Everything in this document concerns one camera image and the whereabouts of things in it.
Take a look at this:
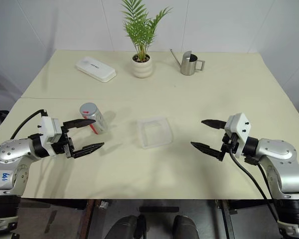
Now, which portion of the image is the cream ribbed plant pot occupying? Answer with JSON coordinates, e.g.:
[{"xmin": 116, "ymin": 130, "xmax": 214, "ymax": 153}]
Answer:
[{"xmin": 132, "ymin": 54, "xmax": 154, "ymax": 79}]

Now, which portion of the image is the green palm plant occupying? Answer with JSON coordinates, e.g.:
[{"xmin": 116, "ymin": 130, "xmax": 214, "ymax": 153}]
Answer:
[{"xmin": 120, "ymin": 0, "xmax": 174, "ymax": 62}]

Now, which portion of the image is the silver and red can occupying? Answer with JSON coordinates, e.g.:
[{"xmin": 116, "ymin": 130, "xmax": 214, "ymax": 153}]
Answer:
[{"xmin": 85, "ymin": 111, "xmax": 109, "ymax": 135}]

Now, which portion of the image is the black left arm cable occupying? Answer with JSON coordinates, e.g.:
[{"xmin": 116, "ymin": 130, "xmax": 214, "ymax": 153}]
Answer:
[{"xmin": 10, "ymin": 109, "xmax": 48, "ymax": 140}]

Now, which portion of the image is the brown table leg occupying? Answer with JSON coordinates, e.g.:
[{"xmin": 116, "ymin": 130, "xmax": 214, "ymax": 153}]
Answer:
[{"xmin": 79, "ymin": 199, "xmax": 96, "ymax": 239}]

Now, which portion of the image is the white rectangular box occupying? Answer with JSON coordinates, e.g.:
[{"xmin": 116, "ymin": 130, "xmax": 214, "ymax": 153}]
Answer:
[{"xmin": 75, "ymin": 56, "xmax": 117, "ymax": 83}]

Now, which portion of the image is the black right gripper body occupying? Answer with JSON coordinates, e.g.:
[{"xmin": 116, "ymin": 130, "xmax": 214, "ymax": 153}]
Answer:
[{"xmin": 220, "ymin": 131, "xmax": 240, "ymax": 153}]

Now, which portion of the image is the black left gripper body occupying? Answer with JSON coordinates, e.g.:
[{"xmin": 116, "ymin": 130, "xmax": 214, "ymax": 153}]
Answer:
[{"xmin": 50, "ymin": 126, "xmax": 75, "ymax": 159}]

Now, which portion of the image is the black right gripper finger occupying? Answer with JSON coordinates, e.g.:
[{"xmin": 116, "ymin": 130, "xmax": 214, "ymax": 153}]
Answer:
[
  {"xmin": 190, "ymin": 141, "xmax": 225, "ymax": 163},
  {"xmin": 201, "ymin": 119, "xmax": 226, "ymax": 130}
]

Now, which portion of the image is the clear plastic container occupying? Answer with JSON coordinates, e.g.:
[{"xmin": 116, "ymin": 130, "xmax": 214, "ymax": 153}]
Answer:
[{"xmin": 136, "ymin": 115, "xmax": 174, "ymax": 150}]

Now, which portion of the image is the dark rounded shape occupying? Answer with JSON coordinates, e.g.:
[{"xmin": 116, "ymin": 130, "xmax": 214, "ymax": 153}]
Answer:
[
  {"xmin": 172, "ymin": 215, "xmax": 199, "ymax": 239},
  {"xmin": 109, "ymin": 215, "xmax": 147, "ymax": 239}
]

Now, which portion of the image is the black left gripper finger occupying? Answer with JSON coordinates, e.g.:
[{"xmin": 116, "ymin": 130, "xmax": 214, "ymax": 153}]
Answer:
[
  {"xmin": 62, "ymin": 119, "xmax": 97, "ymax": 129},
  {"xmin": 72, "ymin": 142, "xmax": 105, "ymax": 159}
]

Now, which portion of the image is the black crossbar under table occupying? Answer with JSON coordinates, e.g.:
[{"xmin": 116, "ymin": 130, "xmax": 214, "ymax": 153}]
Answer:
[{"xmin": 139, "ymin": 206, "xmax": 179, "ymax": 213}]

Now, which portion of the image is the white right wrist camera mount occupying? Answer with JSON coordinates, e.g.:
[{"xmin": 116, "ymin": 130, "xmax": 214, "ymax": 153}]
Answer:
[{"xmin": 223, "ymin": 113, "xmax": 252, "ymax": 158}]

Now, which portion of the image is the dark table leg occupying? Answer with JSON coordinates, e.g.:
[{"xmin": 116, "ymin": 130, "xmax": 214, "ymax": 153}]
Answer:
[{"xmin": 215, "ymin": 199, "xmax": 238, "ymax": 239}]

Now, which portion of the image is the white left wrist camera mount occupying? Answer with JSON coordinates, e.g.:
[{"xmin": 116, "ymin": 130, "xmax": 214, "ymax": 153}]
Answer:
[{"xmin": 38, "ymin": 116, "xmax": 63, "ymax": 156}]

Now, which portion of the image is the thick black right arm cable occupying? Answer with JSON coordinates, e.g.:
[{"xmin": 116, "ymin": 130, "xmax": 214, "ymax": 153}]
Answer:
[{"xmin": 228, "ymin": 141, "xmax": 279, "ymax": 221}]

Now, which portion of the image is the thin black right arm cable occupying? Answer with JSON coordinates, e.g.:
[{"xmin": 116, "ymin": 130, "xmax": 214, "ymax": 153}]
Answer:
[{"xmin": 244, "ymin": 156, "xmax": 269, "ymax": 187}]

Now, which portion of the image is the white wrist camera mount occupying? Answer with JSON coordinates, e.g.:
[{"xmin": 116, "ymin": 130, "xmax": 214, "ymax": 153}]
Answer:
[
  {"xmin": 38, "ymin": 116, "xmax": 63, "ymax": 156},
  {"xmin": 223, "ymin": 113, "xmax": 252, "ymax": 158}
]

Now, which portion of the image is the steel watering can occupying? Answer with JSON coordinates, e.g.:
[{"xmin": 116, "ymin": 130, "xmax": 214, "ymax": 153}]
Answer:
[{"xmin": 169, "ymin": 48, "xmax": 206, "ymax": 76}]

